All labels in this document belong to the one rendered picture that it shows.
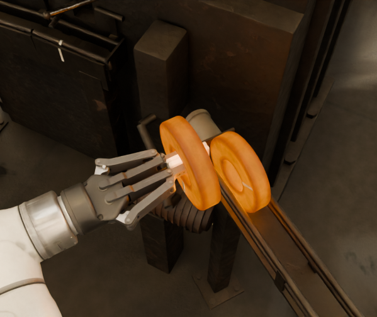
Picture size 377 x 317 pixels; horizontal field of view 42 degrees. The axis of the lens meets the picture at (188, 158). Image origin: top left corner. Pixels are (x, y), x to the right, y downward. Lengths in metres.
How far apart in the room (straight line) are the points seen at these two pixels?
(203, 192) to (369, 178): 1.16
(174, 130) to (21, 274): 0.29
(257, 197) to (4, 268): 0.42
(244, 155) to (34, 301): 0.41
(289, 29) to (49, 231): 0.54
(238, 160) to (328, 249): 0.87
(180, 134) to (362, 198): 1.14
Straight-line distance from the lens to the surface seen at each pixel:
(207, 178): 0.73
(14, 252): 0.72
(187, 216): 1.09
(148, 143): 1.09
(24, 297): 0.70
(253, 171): 0.85
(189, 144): 0.72
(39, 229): 0.72
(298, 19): 0.95
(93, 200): 0.75
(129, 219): 0.73
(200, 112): 1.01
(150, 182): 0.75
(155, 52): 0.97
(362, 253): 1.70
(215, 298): 1.55
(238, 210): 0.91
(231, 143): 0.86
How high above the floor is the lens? 1.50
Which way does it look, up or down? 58 degrees down
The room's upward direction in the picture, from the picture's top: straight up
